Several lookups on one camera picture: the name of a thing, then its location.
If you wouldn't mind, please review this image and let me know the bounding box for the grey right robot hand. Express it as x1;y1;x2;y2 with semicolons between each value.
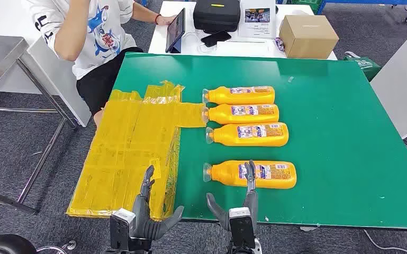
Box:
206;160;259;233

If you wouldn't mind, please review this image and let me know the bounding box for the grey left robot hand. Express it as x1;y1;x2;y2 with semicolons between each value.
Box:
130;165;185;242

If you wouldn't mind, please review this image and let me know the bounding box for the orange detergent bottle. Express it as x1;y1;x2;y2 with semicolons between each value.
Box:
203;160;297;190
205;122;290;147
202;103;280;125
202;86;276;105

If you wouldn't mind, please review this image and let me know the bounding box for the yellow taped cardboard sheet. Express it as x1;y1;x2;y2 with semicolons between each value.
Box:
66;80;207;222

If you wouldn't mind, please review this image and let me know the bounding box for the black smartphone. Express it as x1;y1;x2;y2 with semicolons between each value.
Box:
201;31;232;48

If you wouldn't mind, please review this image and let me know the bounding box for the printed paper sign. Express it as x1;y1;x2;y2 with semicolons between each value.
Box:
238;0;277;39

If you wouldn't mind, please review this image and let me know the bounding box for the brown cardboard box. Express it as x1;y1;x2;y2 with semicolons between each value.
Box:
278;14;340;60

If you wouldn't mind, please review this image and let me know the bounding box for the green shopping bag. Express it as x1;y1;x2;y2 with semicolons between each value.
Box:
343;51;382;83

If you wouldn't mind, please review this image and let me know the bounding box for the black zip case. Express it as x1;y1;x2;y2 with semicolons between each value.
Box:
193;0;241;34

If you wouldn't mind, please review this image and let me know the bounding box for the white desk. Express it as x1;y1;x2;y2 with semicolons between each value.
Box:
148;1;338;61

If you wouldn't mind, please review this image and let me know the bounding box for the dark tablet on stand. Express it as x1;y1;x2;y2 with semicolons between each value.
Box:
165;7;186;54

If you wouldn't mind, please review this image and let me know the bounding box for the white side table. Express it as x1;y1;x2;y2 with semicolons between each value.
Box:
369;15;407;164

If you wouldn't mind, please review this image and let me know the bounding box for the green plastic crate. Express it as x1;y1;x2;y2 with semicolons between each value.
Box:
290;0;324;11

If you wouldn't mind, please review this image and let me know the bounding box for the person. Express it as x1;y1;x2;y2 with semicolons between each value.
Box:
21;0;178;129

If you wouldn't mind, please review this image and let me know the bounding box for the steel table with legs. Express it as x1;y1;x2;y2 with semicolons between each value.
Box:
0;34;79;215

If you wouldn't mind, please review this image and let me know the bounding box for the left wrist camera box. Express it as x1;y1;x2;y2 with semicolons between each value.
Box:
110;208;136;251

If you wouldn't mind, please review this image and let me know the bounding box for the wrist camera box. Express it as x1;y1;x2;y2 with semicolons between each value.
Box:
229;206;257;249
110;208;136;251

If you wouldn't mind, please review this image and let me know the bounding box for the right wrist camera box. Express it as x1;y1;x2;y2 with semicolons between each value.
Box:
229;206;257;249

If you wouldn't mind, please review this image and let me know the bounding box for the chrome caster bracket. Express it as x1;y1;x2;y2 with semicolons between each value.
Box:
37;240;78;254

